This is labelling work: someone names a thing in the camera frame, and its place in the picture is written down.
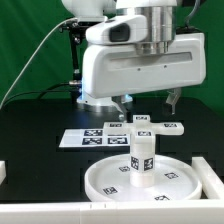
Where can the white fence bar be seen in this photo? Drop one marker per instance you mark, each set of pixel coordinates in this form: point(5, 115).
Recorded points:
point(212, 185)
point(159, 212)

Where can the white front fence bar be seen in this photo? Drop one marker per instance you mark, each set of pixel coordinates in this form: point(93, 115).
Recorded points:
point(159, 212)

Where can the white marker sheet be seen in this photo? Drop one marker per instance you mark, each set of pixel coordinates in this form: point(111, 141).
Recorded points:
point(76, 138)

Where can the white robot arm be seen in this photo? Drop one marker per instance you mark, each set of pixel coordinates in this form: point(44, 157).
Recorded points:
point(160, 16)

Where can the black camera on stand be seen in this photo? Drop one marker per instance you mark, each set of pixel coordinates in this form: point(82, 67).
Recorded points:
point(77, 37)

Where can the white right fence bar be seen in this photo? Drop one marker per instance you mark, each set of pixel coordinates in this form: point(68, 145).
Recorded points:
point(212, 185)

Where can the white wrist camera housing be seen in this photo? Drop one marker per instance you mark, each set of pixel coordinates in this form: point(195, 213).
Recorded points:
point(118, 30)

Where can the white cross-shaped table base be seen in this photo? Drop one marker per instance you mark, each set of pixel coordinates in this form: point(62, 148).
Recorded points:
point(142, 127)

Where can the white left fence block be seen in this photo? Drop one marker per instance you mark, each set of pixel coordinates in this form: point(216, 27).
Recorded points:
point(2, 171)

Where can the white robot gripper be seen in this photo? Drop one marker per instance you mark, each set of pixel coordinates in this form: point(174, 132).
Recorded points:
point(118, 70)

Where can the white round table top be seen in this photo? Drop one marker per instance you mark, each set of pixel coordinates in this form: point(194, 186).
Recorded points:
point(125, 178)

